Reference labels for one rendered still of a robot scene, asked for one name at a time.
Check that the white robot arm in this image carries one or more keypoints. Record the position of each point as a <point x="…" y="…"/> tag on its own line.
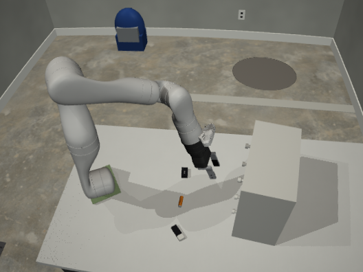
<point x="66" y="85"/>

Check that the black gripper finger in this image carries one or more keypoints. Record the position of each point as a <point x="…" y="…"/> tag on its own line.
<point x="210" y="172"/>
<point x="214" y="159"/>

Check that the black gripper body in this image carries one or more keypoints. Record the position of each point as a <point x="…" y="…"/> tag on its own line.
<point x="197" y="142"/>

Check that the black and white eraser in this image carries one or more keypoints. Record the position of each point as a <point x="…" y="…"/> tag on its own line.
<point x="177" y="232"/>

